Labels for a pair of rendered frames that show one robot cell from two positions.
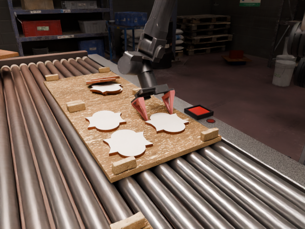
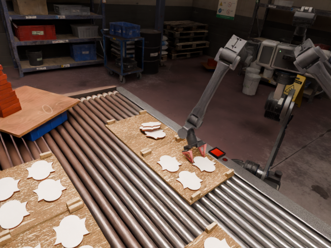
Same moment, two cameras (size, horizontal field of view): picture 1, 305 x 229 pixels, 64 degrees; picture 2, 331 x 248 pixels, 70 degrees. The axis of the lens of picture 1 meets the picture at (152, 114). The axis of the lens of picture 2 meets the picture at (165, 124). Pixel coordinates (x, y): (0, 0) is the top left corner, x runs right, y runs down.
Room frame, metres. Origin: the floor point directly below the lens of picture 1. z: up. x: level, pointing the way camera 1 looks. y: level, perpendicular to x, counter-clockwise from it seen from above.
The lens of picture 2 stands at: (-0.27, 0.39, 1.80)
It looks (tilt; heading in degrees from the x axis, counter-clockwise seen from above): 31 degrees down; 349
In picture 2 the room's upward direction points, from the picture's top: 6 degrees clockwise
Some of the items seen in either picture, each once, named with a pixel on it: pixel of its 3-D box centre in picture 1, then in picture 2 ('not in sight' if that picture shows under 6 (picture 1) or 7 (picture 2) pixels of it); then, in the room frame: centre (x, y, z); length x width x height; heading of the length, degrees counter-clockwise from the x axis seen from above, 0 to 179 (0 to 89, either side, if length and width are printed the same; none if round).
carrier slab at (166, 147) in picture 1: (135, 125); (186, 165); (0.70, 0.05, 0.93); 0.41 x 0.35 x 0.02; 32
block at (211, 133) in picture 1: (209, 134); (229, 172); (0.60, -0.16, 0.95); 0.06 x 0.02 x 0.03; 122
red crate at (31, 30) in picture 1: (41, 27); (35, 31); (4.93, 2.12, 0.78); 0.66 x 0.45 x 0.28; 119
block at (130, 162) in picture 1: (124, 165); (195, 195); (0.46, 0.06, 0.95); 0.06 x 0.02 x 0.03; 122
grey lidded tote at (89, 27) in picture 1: (92, 26); (84, 30); (5.37, 1.24, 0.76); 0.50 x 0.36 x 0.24; 125
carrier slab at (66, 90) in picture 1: (92, 88); (143, 132); (1.05, 0.27, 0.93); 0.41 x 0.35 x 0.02; 32
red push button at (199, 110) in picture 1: (198, 112); (216, 153); (0.81, -0.17, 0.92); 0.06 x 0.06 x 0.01; 31
